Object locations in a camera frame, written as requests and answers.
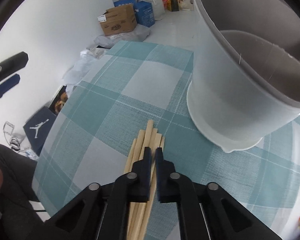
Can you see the brown cardboard box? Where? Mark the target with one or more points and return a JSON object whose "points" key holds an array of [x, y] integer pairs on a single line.
{"points": [[118, 20]]}

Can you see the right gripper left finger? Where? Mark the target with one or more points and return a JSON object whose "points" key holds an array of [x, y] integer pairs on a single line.
{"points": [[140, 187]]}

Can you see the blue cardboard box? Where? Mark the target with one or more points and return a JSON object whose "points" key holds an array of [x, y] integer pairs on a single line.
{"points": [[143, 11]]}

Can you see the white plastic bag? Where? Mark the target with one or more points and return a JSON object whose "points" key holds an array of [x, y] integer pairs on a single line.
{"points": [[75, 74]]}

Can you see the wooden chopstick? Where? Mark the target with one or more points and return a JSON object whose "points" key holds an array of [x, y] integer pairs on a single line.
{"points": [[156, 141], [130, 157], [144, 209], [131, 233], [138, 146]]}

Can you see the beige tote bag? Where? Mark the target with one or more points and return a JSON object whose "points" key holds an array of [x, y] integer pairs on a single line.
{"points": [[186, 5]]}

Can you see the white grey utensil holder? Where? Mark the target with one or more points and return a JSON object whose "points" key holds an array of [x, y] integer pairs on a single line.
{"points": [[246, 75]]}

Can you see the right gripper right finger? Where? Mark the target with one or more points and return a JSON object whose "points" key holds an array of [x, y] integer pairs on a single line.
{"points": [[166, 191]]}

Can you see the navy jordan shoe box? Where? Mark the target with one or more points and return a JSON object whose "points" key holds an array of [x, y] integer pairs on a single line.
{"points": [[38, 127]]}

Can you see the teal white checkered cloth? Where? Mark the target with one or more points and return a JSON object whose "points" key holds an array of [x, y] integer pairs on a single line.
{"points": [[136, 82]]}

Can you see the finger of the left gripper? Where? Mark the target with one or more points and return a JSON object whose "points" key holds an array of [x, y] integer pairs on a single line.
{"points": [[13, 64], [9, 84]]}

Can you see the grey plastic parcel bag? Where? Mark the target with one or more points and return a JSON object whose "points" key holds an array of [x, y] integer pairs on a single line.
{"points": [[139, 34]]}

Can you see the brown shoe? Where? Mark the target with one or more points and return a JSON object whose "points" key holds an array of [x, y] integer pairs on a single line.
{"points": [[63, 97], [58, 106]]}

